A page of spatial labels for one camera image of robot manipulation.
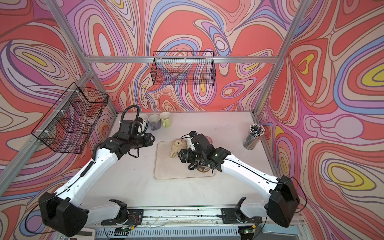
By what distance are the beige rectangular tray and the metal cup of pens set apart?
31cm

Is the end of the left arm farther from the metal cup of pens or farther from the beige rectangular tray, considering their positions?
the metal cup of pens

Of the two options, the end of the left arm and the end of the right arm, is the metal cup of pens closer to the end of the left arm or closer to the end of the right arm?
the end of the right arm

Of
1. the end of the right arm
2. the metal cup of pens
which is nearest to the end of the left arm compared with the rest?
the end of the right arm

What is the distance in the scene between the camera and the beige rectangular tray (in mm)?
881

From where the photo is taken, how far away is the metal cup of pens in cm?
88

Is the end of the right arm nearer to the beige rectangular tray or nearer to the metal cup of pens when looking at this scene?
the beige rectangular tray
